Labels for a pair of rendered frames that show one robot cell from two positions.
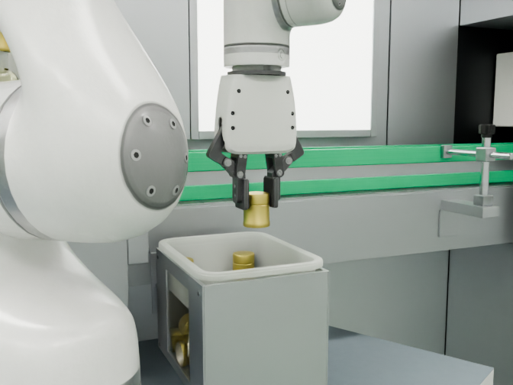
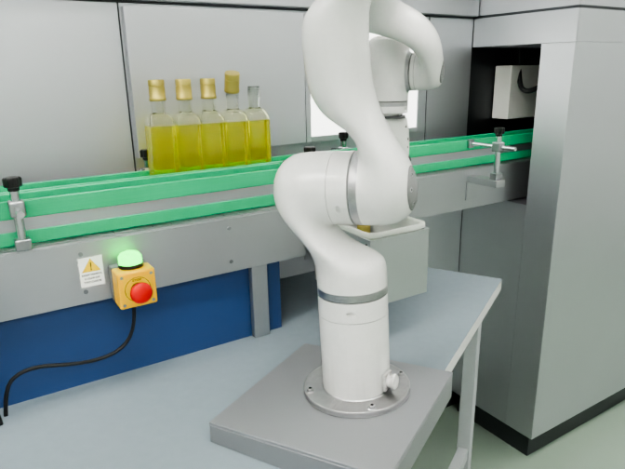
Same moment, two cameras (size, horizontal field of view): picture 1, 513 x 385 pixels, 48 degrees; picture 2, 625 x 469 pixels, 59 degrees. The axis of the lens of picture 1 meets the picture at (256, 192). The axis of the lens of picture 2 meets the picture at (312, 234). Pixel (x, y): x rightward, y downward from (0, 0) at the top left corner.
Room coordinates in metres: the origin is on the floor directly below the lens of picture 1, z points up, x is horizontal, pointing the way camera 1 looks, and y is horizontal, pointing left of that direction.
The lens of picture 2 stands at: (-0.43, 0.35, 1.34)
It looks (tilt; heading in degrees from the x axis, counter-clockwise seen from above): 16 degrees down; 351
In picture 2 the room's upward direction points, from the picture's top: 1 degrees counter-clockwise
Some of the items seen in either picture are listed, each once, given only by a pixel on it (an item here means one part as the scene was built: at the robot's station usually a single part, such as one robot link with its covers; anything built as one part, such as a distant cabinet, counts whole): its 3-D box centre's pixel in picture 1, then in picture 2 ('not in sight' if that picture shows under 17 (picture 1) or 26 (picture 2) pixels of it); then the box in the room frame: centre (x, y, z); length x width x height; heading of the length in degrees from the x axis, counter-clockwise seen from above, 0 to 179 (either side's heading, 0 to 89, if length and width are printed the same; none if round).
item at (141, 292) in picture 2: not in sight; (139, 291); (0.55, 0.52, 0.96); 0.04 x 0.03 x 0.04; 114
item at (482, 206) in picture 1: (474, 183); (489, 166); (1.08, -0.41, 1.07); 0.17 x 0.05 x 0.23; 24
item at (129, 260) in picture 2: not in sight; (129, 259); (0.59, 0.54, 1.01); 0.05 x 0.05 x 0.03
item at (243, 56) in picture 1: (258, 59); (389, 108); (0.75, 0.00, 1.26); 0.09 x 0.08 x 0.03; 114
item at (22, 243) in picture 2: not in sight; (19, 217); (0.54, 0.70, 1.11); 0.07 x 0.04 x 0.13; 24
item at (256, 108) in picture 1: (256, 109); (387, 137); (0.75, 0.00, 1.20); 0.10 x 0.07 x 0.11; 114
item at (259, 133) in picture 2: not in sight; (256, 152); (0.92, 0.28, 1.16); 0.06 x 0.06 x 0.21; 23
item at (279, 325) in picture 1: (228, 306); (362, 251); (0.81, 0.04, 0.92); 0.27 x 0.17 x 0.15; 24
